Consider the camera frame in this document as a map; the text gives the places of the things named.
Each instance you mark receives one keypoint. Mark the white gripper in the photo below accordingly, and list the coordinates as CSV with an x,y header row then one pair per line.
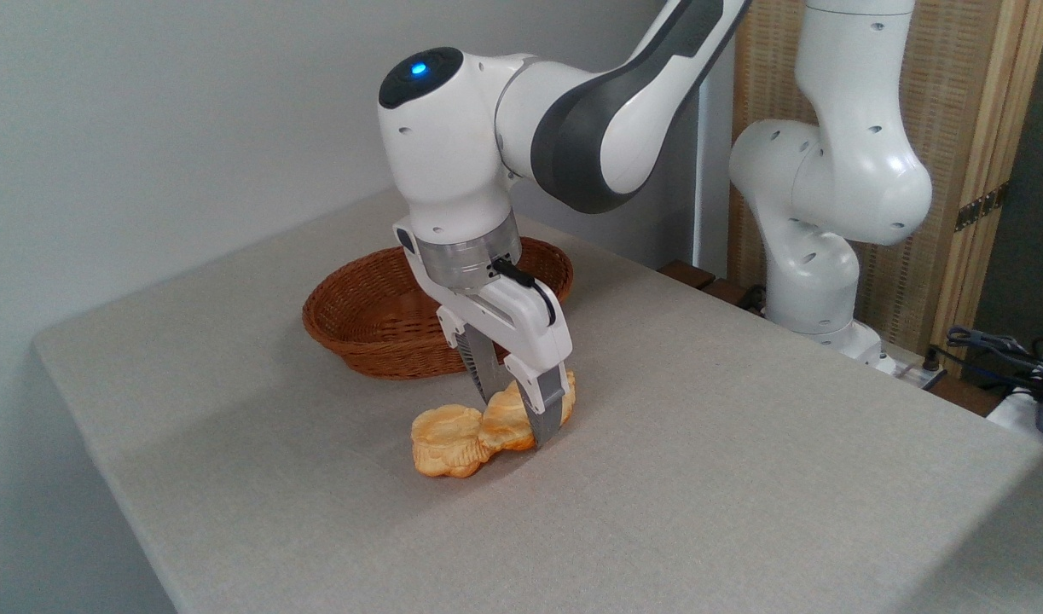
x,y
530,328

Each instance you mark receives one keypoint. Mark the long golden bread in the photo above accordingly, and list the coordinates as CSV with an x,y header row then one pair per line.
x,y
504,422

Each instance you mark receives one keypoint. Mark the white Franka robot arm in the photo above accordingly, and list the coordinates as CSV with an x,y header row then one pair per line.
x,y
453,153

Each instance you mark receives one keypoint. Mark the small round golden bread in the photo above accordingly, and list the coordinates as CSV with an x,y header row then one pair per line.
x,y
444,442

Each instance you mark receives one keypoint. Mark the brown wicker basket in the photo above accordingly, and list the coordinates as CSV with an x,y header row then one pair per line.
x,y
359,315

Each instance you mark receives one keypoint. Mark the brown wooden block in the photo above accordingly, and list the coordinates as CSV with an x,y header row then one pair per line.
x,y
726,292

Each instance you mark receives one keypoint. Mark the white vertical pipe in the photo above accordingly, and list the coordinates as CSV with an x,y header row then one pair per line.
x,y
703,170

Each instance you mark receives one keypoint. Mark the dark metal screen hinge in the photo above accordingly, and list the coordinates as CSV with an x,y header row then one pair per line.
x,y
982,206

